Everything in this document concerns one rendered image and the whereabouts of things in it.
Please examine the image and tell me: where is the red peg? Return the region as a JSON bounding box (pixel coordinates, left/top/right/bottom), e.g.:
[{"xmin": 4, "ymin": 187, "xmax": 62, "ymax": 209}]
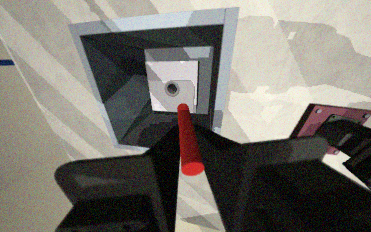
[{"xmin": 177, "ymin": 103, "xmax": 204, "ymax": 176}]

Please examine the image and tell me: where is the white plate with hole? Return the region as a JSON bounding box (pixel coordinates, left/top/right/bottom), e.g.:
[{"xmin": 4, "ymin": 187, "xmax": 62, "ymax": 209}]
[{"xmin": 145, "ymin": 61, "xmax": 200, "ymax": 113}]

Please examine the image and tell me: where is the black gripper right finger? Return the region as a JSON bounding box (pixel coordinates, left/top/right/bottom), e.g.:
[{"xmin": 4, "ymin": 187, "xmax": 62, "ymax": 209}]
[{"xmin": 193, "ymin": 124, "xmax": 329, "ymax": 232}]

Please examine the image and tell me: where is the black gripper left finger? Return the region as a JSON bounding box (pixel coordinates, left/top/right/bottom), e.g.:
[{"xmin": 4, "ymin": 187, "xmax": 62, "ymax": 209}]
[{"xmin": 54, "ymin": 126, "xmax": 180, "ymax": 232}]

